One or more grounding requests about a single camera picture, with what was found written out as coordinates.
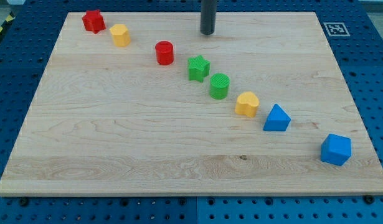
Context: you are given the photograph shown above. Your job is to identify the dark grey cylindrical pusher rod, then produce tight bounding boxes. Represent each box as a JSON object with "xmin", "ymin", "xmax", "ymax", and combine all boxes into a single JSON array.
[{"xmin": 200, "ymin": 0, "xmax": 217, "ymax": 35}]

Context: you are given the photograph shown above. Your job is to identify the green star block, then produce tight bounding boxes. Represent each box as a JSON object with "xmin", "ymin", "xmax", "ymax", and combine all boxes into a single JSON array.
[{"xmin": 187, "ymin": 55, "xmax": 210, "ymax": 83}]

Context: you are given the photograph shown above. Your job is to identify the red star block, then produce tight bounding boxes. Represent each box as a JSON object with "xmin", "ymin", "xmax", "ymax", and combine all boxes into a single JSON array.
[{"xmin": 82, "ymin": 9, "xmax": 106, "ymax": 34}]

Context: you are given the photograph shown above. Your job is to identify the red cylinder block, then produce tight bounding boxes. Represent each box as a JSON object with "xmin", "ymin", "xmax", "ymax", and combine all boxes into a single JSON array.
[{"xmin": 155, "ymin": 40, "xmax": 174, "ymax": 65}]

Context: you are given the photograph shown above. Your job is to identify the green cylinder block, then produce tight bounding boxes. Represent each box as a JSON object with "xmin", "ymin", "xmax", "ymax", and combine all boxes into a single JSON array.
[{"xmin": 209, "ymin": 73, "xmax": 230, "ymax": 100}]

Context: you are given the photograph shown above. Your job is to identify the yellow hexagon block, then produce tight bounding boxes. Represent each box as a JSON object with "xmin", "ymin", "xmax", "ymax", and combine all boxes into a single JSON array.
[{"xmin": 110, "ymin": 24, "xmax": 131, "ymax": 47}]

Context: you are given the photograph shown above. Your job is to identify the yellow heart block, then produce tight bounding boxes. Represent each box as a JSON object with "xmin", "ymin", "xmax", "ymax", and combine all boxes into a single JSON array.
[{"xmin": 235, "ymin": 91, "xmax": 260, "ymax": 118}]

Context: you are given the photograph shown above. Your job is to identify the light wooden board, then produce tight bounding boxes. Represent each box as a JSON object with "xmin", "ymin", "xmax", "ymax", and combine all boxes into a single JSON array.
[{"xmin": 0, "ymin": 12, "xmax": 383, "ymax": 197}]

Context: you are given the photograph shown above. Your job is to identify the white fiducial marker tag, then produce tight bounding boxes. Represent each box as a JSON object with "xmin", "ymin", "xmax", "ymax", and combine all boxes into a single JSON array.
[{"xmin": 324, "ymin": 22, "xmax": 350, "ymax": 37}]

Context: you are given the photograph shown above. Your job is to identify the blue triangle block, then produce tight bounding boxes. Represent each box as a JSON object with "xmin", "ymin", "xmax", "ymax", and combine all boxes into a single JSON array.
[{"xmin": 263, "ymin": 104, "xmax": 291, "ymax": 131}]

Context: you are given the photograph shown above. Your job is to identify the blue cube block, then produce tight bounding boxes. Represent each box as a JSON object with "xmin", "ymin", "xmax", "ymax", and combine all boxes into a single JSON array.
[{"xmin": 320, "ymin": 133, "xmax": 352, "ymax": 166}]

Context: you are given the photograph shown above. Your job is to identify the black yellow hazard tape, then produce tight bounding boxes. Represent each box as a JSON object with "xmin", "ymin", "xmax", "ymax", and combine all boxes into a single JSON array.
[{"xmin": 0, "ymin": 12, "xmax": 16, "ymax": 42}]

